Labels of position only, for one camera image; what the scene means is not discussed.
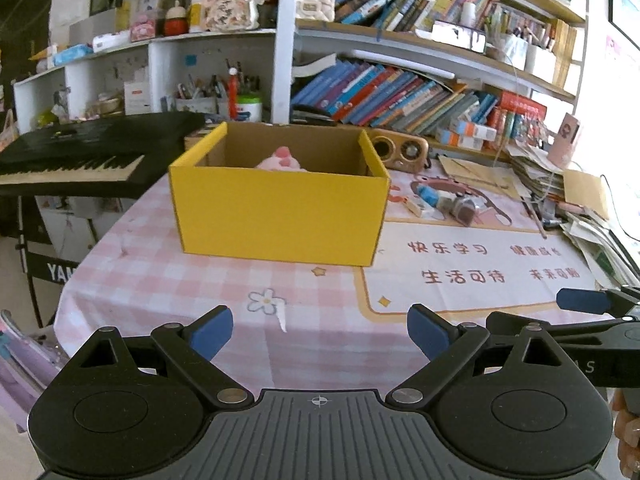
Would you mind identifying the blue toy truck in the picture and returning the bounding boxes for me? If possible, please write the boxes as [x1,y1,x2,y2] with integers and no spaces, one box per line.
[438,195,476,226]

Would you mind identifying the small red white box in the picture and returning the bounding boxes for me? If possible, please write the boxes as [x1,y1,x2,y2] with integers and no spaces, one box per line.
[404,196,426,218]

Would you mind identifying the pink plush paw toy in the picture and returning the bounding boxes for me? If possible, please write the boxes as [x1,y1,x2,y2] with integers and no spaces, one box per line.
[256,146,304,172]

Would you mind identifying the blue wrapper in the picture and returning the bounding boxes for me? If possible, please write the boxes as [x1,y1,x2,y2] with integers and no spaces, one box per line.
[416,184,439,208]

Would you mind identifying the person's right hand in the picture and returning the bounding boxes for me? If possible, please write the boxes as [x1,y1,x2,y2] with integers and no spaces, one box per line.
[612,389,640,479]

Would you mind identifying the pile of papers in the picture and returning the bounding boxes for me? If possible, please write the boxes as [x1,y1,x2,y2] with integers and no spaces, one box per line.
[506,142,639,288]

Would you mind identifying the pink checkered table mat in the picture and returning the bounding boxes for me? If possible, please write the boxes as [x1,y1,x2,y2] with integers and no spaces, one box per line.
[54,172,597,391]

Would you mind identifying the brown paper envelope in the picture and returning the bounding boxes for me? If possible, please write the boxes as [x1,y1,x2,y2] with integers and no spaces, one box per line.
[563,169,610,220]

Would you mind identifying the flat cardboard sheets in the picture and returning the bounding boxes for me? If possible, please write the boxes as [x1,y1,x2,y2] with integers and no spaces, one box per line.
[438,156,521,200]

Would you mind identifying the yellow cardboard box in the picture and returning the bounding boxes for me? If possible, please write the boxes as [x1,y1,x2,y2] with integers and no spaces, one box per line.
[168,122,390,266]

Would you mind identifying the orange white medicine box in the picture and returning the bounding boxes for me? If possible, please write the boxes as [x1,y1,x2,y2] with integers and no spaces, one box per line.
[449,119,497,142]

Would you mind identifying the brown retro radio speaker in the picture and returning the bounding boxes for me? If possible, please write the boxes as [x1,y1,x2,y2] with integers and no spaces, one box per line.
[368,129,428,174]

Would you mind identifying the black electronic keyboard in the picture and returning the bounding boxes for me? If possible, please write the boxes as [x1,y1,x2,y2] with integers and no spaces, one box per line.
[1,112,205,198]

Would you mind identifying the white green lidded jar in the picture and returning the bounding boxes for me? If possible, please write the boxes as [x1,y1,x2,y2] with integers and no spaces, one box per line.
[236,93,262,122]

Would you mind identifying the red pen bottle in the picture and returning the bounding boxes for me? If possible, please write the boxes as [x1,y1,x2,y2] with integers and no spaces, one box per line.
[228,67,239,120]

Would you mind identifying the row of leaning books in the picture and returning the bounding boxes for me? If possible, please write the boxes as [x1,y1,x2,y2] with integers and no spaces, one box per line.
[291,58,499,136]

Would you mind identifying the white bookshelf unit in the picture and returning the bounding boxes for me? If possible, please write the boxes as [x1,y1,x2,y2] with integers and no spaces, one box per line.
[13,0,585,133]

